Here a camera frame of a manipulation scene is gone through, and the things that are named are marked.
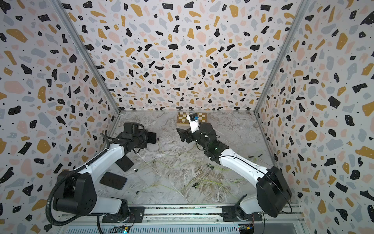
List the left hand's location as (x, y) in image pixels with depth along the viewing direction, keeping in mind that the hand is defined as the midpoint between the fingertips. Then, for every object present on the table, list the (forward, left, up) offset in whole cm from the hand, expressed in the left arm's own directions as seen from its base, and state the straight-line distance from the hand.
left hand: (150, 132), depth 88 cm
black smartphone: (-3, -1, -2) cm, 3 cm away
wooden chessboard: (+22, -17, -14) cm, 31 cm away
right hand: (-5, -21, +12) cm, 25 cm away
